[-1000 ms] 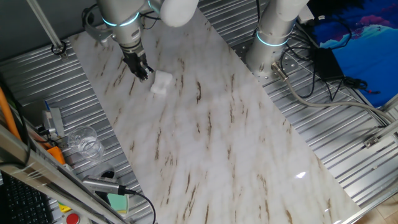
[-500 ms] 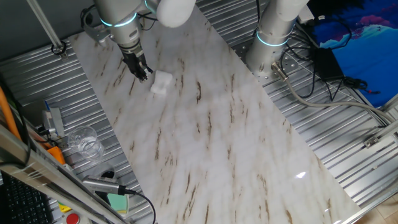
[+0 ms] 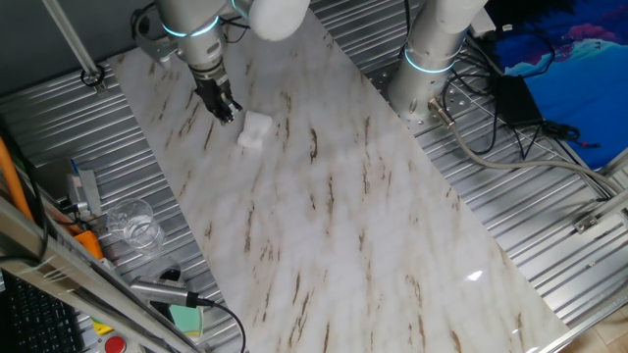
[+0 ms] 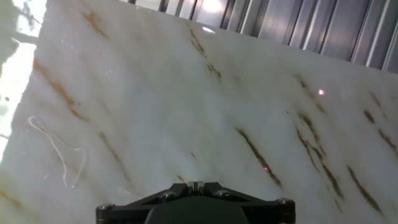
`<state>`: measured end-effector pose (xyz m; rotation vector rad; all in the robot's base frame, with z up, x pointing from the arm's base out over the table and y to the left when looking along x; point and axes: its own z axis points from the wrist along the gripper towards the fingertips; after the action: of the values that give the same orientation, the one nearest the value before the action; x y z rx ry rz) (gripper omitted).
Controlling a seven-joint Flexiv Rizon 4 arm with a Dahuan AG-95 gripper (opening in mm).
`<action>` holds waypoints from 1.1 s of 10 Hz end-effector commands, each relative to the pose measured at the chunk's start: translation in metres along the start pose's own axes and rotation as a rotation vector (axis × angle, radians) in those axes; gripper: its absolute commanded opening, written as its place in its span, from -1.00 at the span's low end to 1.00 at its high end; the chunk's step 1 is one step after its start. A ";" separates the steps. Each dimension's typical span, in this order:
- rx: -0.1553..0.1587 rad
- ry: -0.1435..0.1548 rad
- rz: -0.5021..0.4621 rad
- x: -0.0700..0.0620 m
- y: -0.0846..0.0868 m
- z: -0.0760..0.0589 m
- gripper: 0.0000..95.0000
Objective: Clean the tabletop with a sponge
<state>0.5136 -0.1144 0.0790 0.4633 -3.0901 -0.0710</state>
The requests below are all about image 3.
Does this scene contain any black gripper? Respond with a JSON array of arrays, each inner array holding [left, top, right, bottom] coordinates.
[[191, 68, 244, 126]]

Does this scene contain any white cloth wipe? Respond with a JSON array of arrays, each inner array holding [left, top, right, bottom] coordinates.
[[236, 110, 274, 151]]

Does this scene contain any green yellow sponge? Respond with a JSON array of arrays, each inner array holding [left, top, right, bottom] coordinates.
[[166, 303, 205, 340]]

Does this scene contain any marble pattern board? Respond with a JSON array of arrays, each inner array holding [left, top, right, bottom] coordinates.
[[106, 9, 570, 353]]

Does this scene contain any clear glass pitcher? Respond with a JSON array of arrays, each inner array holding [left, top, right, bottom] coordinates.
[[105, 197, 167, 256]]

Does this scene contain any thin aluminium pole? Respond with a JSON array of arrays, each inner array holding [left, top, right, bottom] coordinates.
[[41, 0, 109, 94]]

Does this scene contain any orange tube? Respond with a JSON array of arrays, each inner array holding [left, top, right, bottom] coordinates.
[[0, 135, 34, 222]]

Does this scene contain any red button grey box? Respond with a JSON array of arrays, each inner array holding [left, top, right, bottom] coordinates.
[[103, 334, 128, 353]]

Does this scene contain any white power strip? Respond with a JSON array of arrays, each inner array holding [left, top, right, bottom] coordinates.
[[468, 5, 497, 39]]

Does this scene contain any black keyboard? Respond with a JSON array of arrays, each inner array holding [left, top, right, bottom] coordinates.
[[0, 274, 83, 353]]

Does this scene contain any black power adapter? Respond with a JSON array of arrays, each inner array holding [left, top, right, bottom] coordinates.
[[494, 74, 545, 128]]

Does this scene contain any blue poster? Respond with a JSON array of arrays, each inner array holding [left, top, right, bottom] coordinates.
[[490, 0, 628, 171]]

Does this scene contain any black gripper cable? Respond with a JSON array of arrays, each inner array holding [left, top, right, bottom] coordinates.
[[218, 14, 252, 45]]

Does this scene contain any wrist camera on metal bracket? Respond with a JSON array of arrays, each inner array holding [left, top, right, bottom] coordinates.
[[130, 3, 181, 66]]

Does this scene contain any black camera cable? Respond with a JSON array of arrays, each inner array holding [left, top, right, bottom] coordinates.
[[185, 292, 247, 353]]

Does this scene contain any silver camera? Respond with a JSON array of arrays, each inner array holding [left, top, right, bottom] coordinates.
[[129, 275, 200, 309]]

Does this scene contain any grey cable with metal connector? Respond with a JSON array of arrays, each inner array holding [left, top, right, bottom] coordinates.
[[427, 96, 624, 197]]

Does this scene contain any aluminium frame beam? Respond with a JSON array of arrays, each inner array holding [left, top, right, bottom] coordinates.
[[0, 195, 207, 353]]

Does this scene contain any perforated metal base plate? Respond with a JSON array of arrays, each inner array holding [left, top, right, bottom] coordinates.
[[365, 46, 497, 136]]

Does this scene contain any black adapter cable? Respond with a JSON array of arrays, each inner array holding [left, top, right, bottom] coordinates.
[[539, 120, 602, 149]]

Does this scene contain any metal corner bracket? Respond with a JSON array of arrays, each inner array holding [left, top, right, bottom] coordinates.
[[572, 214, 601, 234]]

